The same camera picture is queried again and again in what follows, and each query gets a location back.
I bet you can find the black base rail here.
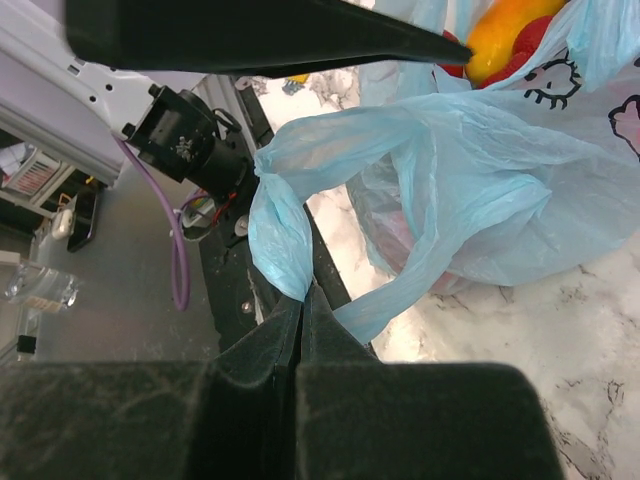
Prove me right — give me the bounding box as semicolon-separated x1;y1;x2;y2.
202;75;377;383

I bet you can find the yellow fake mango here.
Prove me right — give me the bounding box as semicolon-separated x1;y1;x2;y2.
465;0;565;87

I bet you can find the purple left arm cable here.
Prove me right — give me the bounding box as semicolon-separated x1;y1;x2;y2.
113;137;206;311

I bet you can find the light blue plastic bag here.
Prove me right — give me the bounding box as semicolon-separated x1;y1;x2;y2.
255;1;639;343

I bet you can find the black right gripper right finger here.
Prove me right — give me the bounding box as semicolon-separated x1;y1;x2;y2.
295;286;563;479

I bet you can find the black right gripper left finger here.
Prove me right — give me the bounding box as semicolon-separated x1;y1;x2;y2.
1;299;303;479

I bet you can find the yellow hex key set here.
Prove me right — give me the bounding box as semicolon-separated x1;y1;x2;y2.
281;74;310;96

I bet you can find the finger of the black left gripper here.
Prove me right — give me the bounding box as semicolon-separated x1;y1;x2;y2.
64;0;472;78

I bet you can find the red fruit inside bag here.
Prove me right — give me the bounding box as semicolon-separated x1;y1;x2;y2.
439;15;553;89

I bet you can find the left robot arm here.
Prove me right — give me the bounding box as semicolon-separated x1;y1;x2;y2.
1;1;472;203

